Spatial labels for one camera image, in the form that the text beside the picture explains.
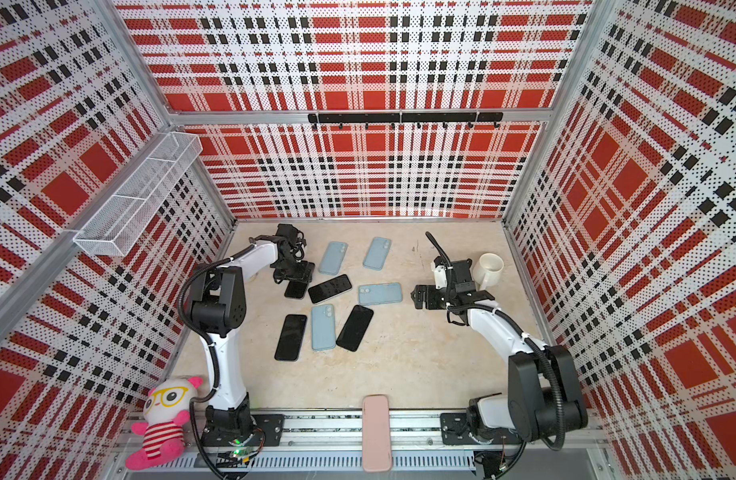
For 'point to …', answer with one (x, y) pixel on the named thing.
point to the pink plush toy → (167, 408)
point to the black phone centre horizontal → (329, 288)
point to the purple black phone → (297, 287)
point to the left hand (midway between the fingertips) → (299, 280)
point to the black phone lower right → (355, 328)
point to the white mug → (487, 271)
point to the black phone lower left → (291, 337)
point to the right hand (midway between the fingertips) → (427, 296)
